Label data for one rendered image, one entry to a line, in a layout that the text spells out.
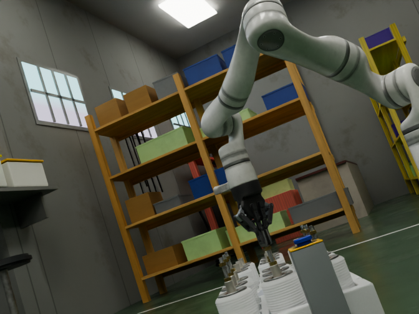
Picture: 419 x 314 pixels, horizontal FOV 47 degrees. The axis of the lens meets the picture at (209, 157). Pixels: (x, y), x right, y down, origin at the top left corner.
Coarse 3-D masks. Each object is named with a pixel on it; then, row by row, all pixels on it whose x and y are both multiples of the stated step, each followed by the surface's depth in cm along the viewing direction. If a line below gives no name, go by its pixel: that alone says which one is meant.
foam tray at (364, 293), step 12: (360, 288) 108; (372, 288) 108; (264, 300) 136; (348, 300) 108; (360, 300) 108; (372, 300) 108; (264, 312) 118; (288, 312) 109; (300, 312) 109; (360, 312) 108; (372, 312) 107; (384, 312) 107
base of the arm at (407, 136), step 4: (412, 132) 115; (416, 132) 114; (404, 136) 118; (408, 136) 116; (412, 136) 115; (416, 136) 114; (408, 140) 116; (412, 140) 115; (416, 140) 114; (408, 144) 117; (412, 144) 116; (416, 144) 115; (412, 148) 116; (416, 148) 115; (412, 152) 117; (416, 152) 115; (412, 156) 118; (416, 156) 116; (416, 160) 116; (416, 164) 117
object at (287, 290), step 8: (296, 272) 117; (272, 280) 114; (280, 280) 113; (288, 280) 113; (296, 280) 114; (264, 288) 115; (272, 288) 113; (280, 288) 113; (288, 288) 113; (296, 288) 113; (264, 296) 117; (272, 296) 113; (280, 296) 113; (288, 296) 112; (296, 296) 113; (304, 296) 114; (272, 304) 114; (280, 304) 112; (288, 304) 112; (296, 304) 112; (272, 312) 115
